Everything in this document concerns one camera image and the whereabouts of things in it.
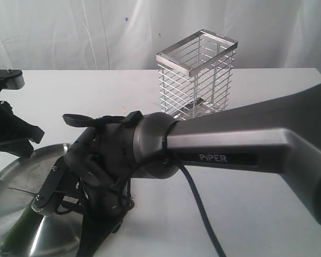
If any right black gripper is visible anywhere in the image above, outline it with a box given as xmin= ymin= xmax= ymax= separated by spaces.
xmin=76 ymin=179 xmax=134 ymax=256

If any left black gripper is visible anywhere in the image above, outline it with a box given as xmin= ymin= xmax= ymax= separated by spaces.
xmin=0 ymin=101 xmax=45 ymax=158

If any green cucumber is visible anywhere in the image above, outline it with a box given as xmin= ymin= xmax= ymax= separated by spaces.
xmin=0 ymin=200 xmax=43 ymax=256

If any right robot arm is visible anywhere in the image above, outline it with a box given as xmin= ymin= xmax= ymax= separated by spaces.
xmin=63 ymin=84 xmax=321 ymax=256

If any round stainless steel plate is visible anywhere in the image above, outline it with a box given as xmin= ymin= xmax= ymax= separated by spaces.
xmin=0 ymin=143 xmax=83 ymax=257

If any white backdrop curtain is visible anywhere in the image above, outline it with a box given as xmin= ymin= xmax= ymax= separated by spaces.
xmin=0 ymin=1 xmax=321 ymax=74

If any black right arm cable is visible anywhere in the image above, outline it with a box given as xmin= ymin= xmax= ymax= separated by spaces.
xmin=63 ymin=112 xmax=228 ymax=257

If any wire metal utensil rack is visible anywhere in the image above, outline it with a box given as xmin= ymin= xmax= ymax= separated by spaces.
xmin=156 ymin=29 xmax=238 ymax=120

